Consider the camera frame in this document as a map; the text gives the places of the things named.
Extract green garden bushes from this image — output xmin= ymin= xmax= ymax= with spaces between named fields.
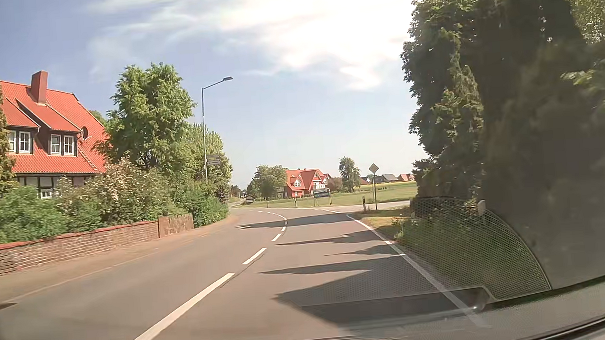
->
xmin=0 ymin=152 xmax=231 ymax=246

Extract grass verge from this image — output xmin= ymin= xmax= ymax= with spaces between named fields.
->
xmin=357 ymin=204 xmax=451 ymax=274

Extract distant low buildings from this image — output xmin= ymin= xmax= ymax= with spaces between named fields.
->
xmin=359 ymin=171 xmax=416 ymax=186

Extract tall dark conifer trees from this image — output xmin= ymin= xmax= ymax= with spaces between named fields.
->
xmin=396 ymin=0 xmax=605 ymax=291

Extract green grass field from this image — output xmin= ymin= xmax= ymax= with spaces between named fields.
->
xmin=240 ymin=181 xmax=419 ymax=215

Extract round green tree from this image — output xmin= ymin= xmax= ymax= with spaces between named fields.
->
xmin=245 ymin=163 xmax=289 ymax=201

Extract large green leafy tree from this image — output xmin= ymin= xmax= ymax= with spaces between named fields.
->
xmin=90 ymin=59 xmax=202 ymax=178

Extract slender green tree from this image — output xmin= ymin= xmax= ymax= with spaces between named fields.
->
xmin=337 ymin=155 xmax=362 ymax=194

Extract red brick wall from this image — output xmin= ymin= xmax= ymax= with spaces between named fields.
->
xmin=0 ymin=213 xmax=198 ymax=278

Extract grey asphalt road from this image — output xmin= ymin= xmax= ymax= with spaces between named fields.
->
xmin=0 ymin=188 xmax=489 ymax=340

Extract diamond road sign on post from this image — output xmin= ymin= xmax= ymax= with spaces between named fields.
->
xmin=368 ymin=162 xmax=383 ymax=212

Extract grey street lamp post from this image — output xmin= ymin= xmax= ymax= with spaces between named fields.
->
xmin=197 ymin=76 xmax=242 ymax=185

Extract road markings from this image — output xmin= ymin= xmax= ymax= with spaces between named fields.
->
xmin=119 ymin=192 xmax=491 ymax=340

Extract large red-roofed house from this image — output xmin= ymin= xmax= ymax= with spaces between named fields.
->
xmin=0 ymin=65 xmax=113 ymax=204

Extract small red-roofed house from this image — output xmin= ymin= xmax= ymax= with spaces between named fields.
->
xmin=282 ymin=166 xmax=332 ymax=199

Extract paved pavement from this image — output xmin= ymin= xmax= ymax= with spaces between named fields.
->
xmin=0 ymin=214 xmax=242 ymax=309

